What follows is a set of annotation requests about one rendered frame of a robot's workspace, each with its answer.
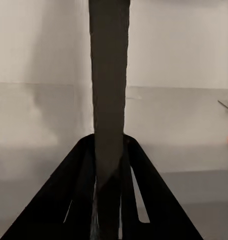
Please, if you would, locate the poster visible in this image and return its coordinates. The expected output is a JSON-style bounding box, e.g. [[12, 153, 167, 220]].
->
[[88, 0, 130, 240]]

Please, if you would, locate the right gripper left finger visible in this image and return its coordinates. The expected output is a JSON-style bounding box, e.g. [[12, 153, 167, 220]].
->
[[0, 134, 96, 240]]

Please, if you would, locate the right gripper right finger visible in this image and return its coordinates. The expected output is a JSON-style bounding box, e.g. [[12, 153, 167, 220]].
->
[[121, 134, 203, 240]]

